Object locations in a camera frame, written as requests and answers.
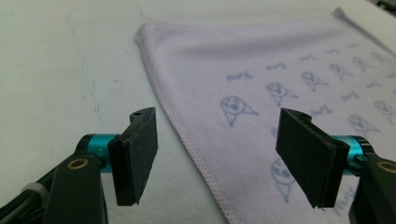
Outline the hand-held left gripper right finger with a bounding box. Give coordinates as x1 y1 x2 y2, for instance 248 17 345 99
275 107 372 209

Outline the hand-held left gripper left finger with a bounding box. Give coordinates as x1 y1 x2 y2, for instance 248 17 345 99
78 106 159 207

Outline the lilac printed towel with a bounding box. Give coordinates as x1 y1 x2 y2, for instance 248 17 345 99
134 7 396 224

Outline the white foam mat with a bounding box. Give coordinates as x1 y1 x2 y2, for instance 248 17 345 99
0 0 396 224

